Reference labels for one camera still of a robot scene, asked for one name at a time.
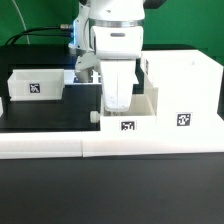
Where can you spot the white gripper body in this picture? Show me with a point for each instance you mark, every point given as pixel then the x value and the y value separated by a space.
pixel 117 84

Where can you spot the white front drawer with tag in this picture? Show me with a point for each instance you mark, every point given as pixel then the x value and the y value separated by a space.
pixel 140 116

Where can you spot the white drawer cabinet box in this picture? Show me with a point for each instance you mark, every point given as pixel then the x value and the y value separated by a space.
pixel 188 87

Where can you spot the white sheet with tags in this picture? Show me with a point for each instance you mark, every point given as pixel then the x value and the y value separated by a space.
pixel 70 78

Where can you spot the white L-shaped obstacle wall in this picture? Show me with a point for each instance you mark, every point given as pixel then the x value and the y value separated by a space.
pixel 159 140

